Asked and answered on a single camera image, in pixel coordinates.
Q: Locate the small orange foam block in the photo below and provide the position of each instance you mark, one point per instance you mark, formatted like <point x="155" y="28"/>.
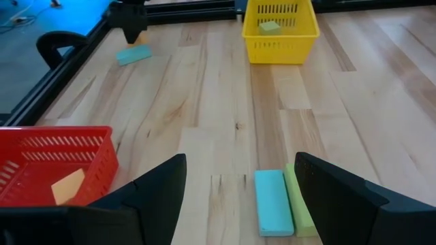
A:
<point x="142" y="41"/>
<point x="68" y="187"/>

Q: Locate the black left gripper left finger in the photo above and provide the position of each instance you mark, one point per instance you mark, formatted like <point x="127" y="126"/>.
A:
<point x="153" y="204"/>

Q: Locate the yellow plastic basket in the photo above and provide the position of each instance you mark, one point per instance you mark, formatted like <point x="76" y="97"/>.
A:
<point x="279" y="54"/>

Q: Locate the red plastic basket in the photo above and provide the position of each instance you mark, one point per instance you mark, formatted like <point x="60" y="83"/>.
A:
<point x="105" y="163"/>

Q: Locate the long cyan foam block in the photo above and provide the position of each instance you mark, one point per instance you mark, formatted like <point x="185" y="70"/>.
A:
<point x="272" y="204"/>

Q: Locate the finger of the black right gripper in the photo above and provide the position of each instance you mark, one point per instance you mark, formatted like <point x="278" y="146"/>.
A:
<point x="133" y="35"/>

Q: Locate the small green foam block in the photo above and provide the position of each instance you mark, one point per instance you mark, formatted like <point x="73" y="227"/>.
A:
<point x="269" y="29"/>

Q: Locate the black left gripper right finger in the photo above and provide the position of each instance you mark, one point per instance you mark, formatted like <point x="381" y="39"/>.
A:
<point x="347" y="211"/>

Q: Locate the long green foam block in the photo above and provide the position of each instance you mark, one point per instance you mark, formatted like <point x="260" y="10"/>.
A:
<point x="302" y="223"/>

